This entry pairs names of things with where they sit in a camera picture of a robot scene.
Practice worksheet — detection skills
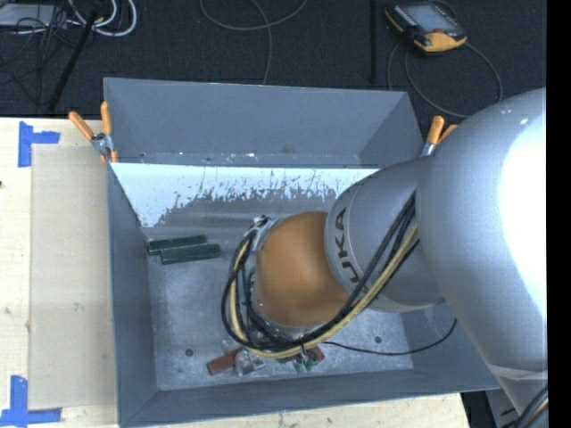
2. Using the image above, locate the grey metal bin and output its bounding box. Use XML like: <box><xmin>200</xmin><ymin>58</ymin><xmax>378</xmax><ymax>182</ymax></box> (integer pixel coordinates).
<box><xmin>103</xmin><ymin>77</ymin><xmax>501</xmax><ymax>428</ymax></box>

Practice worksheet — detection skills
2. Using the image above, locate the dark green flat block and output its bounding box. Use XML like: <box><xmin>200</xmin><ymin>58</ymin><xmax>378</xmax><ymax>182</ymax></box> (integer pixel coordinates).
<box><xmin>146</xmin><ymin>235</ymin><xmax>209</xmax><ymax>256</ymax></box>
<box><xmin>160</xmin><ymin>243</ymin><xmax>222</xmax><ymax>266</ymax></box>

